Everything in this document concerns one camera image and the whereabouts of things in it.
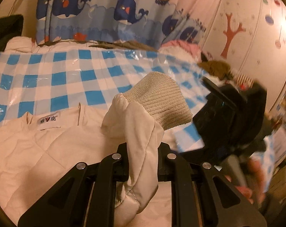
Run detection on cream quilted down jacket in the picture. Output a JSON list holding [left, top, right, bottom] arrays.
[[0, 72, 192, 226]]

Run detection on pink clothes by curtain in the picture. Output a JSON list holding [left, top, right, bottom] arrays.
[[158, 40, 201, 62]]

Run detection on person right hand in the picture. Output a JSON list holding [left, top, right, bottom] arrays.
[[223, 155, 265, 208]]

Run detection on brown garment at right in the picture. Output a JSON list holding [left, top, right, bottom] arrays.
[[198, 60, 233, 80]]

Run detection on whale print curtain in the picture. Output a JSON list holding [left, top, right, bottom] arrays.
[[36, 0, 206, 49]]

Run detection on blue white checkered plastic bag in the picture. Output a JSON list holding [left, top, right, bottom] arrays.
[[0, 49, 211, 153]]

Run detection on black garment pile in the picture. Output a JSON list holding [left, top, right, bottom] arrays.
[[0, 14, 24, 52]]

